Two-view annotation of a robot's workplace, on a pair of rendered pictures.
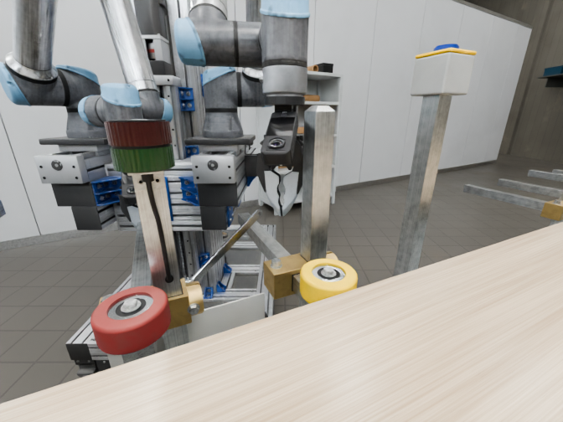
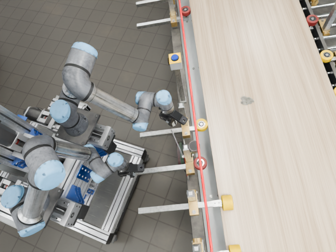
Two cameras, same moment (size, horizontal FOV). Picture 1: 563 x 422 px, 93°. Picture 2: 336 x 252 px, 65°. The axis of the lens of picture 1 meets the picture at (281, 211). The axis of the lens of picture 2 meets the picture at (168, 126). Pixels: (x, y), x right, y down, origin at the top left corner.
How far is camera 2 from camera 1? 1.46 m
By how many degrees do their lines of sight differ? 56
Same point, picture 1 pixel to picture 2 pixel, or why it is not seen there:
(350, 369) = (224, 131)
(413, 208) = (181, 86)
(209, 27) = (146, 118)
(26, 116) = not seen: outside the picture
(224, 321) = not seen: hidden behind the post
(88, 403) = (218, 164)
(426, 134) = (178, 74)
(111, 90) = (120, 161)
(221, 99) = (76, 117)
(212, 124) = (80, 128)
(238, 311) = not seen: hidden behind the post
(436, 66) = (178, 65)
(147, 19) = (8, 135)
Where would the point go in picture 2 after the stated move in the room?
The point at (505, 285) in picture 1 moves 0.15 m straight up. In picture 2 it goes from (215, 94) to (215, 82)
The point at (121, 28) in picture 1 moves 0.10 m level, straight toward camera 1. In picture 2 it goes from (71, 150) to (91, 147)
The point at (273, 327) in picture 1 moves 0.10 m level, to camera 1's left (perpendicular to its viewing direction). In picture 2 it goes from (212, 139) to (208, 154)
